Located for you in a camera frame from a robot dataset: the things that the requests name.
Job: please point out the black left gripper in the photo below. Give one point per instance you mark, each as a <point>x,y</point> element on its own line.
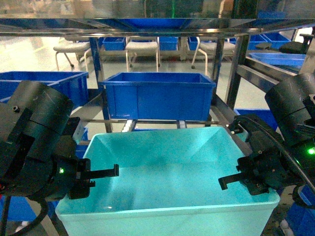
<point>64,181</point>

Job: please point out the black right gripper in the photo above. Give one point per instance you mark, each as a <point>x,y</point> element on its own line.
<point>265,168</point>

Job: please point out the teal plastic bin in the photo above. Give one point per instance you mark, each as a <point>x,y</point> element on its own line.
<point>168,186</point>

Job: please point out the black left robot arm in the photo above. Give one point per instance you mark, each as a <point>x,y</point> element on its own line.
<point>38,147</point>

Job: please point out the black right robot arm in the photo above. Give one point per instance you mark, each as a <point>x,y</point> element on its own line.
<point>292,103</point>

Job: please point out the blue bin right shelf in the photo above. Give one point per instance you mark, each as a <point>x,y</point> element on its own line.
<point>264,114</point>

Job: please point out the blue bin shelf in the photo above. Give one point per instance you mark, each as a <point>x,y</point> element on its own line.
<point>159,95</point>
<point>264,114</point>

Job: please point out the blue bin centre shelf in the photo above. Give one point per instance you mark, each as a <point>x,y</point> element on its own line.
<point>159,95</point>

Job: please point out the blue bin far left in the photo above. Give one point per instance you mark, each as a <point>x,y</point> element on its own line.
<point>72,84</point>

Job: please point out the grey chair centre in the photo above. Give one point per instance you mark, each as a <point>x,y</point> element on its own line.
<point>136,48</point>

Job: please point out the grey chair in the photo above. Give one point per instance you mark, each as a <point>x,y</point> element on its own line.
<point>136,48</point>
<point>209,49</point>
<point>72,47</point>

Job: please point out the grey chair left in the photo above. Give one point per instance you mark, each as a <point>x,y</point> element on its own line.
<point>72,47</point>

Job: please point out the grey chair right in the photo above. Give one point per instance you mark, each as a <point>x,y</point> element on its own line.
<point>209,49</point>

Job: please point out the light blue tray right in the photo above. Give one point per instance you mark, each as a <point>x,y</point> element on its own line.
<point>290,62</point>

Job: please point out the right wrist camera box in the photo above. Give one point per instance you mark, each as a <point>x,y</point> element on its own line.
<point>244,126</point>

